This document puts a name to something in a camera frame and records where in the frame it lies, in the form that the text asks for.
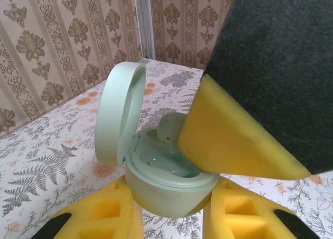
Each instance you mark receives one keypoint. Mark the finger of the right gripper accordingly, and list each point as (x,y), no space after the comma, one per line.
(260,93)

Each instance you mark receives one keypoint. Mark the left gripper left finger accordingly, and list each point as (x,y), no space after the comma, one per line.
(99,218)

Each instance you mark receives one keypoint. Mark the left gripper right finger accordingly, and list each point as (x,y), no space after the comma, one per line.
(247,218)

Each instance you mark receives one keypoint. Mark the mint green earbud charging case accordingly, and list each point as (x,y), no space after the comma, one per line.
(156,194)

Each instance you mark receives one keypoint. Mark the floral patterned table covering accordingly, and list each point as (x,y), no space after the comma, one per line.
(39,158)

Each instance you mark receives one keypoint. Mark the aluminium frame post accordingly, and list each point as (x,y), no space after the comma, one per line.
(144,23)

